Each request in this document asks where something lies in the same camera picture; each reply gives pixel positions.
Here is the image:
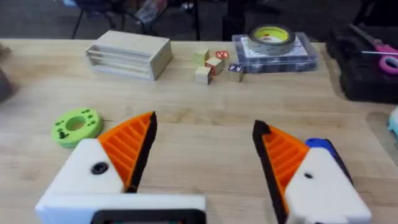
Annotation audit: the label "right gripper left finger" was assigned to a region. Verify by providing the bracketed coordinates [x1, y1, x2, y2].
[49, 111, 158, 194]

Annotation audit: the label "teal and white dish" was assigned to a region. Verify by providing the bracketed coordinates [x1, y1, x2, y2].
[387, 107, 398, 138]

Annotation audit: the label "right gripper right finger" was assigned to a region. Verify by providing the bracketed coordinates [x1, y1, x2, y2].
[252, 119, 373, 224]

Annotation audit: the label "black chair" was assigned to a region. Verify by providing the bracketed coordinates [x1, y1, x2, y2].
[70, 0, 150, 40]

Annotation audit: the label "heap of wooden toy cubes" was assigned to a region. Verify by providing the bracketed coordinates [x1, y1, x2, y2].
[193, 49, 245, 85]

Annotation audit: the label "black tool case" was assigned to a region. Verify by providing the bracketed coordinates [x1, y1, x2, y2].
[325, 24, 398, 102]

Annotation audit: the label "pink handled scissors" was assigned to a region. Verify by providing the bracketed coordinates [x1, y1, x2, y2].
[348, 23, 398, 75]

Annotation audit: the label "green disc with holes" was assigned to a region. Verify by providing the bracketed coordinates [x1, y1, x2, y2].
[51, 107, 103, 149]

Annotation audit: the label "blue electric screwdriver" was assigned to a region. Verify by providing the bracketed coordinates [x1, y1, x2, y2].
[305, 138, 354, 186]

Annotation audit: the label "roll of tape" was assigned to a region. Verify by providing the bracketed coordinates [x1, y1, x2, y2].
[248, 24, 296, 55]

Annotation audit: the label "clear plastic parts box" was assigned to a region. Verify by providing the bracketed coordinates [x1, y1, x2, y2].
[231, 32, 318, 74]

